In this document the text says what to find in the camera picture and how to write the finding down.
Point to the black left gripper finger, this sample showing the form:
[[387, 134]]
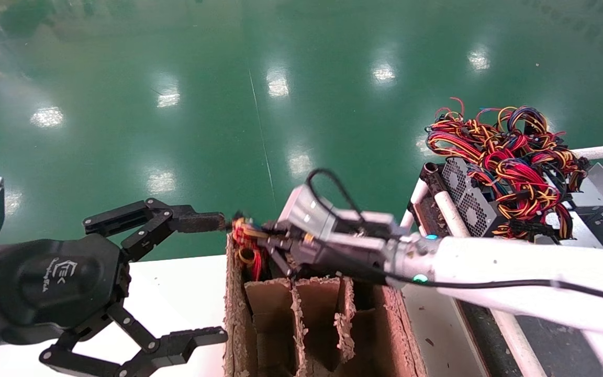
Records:
[[197, 221], [176, 348]]

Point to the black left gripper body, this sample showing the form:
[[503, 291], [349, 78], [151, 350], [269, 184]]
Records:
[[55, 277]]

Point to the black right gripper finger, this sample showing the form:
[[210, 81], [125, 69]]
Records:
[[283, 231], [287, 259]]

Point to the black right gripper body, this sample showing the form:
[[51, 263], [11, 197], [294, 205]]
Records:
[[343, 256]]

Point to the brown cardboard box with dividers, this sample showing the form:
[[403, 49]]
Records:
[[317, 309]]

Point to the short white rack pipe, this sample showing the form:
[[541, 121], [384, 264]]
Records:
[[414, 201]]

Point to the brown pipe connector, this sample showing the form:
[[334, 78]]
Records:
[[431, 175]]

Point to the perforated grey metal power supply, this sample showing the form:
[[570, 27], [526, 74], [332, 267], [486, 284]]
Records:
[[469, 193]]

